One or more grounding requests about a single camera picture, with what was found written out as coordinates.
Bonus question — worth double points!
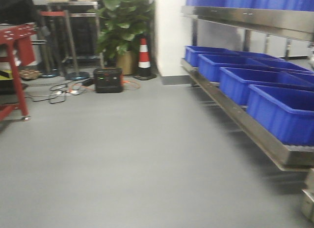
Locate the orange white traffic cone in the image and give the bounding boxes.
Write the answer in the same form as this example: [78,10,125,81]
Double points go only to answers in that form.
[134,38,157,81]

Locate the black portable power station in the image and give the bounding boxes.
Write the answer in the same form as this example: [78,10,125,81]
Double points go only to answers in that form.
[93,67,124,93]

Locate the blue bin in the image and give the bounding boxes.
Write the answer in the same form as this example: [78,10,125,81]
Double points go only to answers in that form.
[246,85,314,146]
[184,45,284,67]
[219,67,314,106]
[198,54,314,82]

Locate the green potted plant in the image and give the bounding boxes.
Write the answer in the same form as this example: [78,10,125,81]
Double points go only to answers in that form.
[93,0,154,75]

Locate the red metal cart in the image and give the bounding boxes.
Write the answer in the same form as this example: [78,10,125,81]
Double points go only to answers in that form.
[0,23,36,120]

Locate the orange power cable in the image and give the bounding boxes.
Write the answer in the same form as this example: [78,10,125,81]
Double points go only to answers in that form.
[66,80,142,94]

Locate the stanchion post with base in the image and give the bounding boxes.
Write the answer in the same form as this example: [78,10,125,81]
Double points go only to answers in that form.
[38,10,90,81]

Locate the black cable on floor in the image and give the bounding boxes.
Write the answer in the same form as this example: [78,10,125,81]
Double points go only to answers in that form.
[24,82,95,105]

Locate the lower steel shelf rail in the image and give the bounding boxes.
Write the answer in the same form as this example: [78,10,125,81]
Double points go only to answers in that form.
[181,58,314,171]

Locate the stainless steel shelf rail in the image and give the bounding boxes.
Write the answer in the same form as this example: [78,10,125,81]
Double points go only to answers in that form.
[181,6,314,42]

